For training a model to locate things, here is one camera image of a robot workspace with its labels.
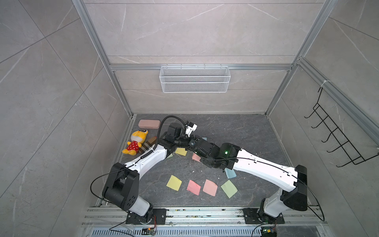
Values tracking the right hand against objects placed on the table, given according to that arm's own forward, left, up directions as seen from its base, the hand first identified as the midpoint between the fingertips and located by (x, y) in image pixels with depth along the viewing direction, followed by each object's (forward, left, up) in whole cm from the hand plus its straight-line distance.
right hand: (209, 151), depth 74 cm
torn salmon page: (-12, -1, -22) cm, 25 cm away
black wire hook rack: (-5, -58, +11) cm, 59 cm away
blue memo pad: (+23, 0, -21) cm, 31 cm away
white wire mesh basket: (+52, +6, +9) cm, 53 cm away
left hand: (+4, +1, +1) cm, 4 cm away
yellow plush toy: (+19, +46, -13) cm, 51 cm away
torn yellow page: (-9, +20, -20) cm, 30 cm away
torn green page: (-12, -12, -21) cm, 27 cm away
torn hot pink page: (-12, +8, -20) cm, 25 cm away
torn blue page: (-5, -14, -19) cm, 24 cm away
